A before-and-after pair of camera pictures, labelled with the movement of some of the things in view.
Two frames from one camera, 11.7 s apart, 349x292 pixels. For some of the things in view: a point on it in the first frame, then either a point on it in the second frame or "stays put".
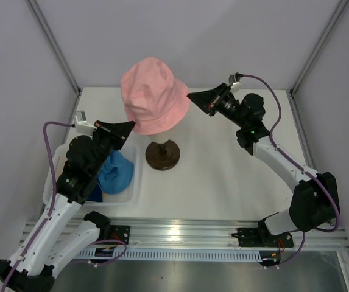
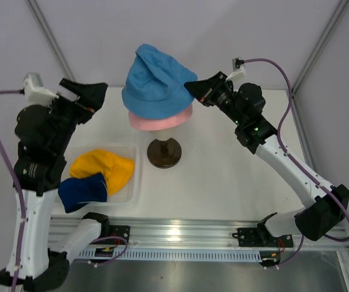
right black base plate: (257, 237) stays put
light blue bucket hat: (116, 174) -> (155, 87)
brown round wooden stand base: (162, 157) stays put
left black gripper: (117, 132) -> (92, 97)
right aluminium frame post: (341, 6) stays put
